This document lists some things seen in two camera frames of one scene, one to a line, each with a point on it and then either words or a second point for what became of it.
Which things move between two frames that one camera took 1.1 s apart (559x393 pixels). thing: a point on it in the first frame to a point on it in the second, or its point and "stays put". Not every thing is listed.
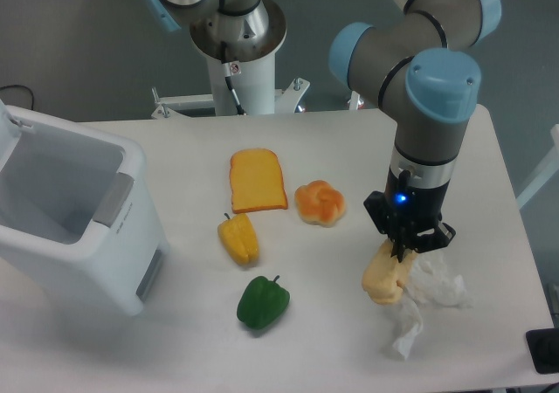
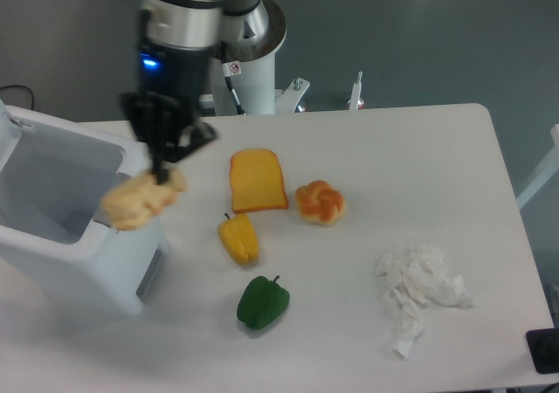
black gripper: x=410 y=216 to x=165 y=114
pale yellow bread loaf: x=383 y=273 to x=133 y=203
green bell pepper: x=262 y=300 stays put
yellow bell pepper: x=238 y=236 stays put
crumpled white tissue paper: x=432 y=281 stays put
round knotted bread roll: x=319 y=203 stays put
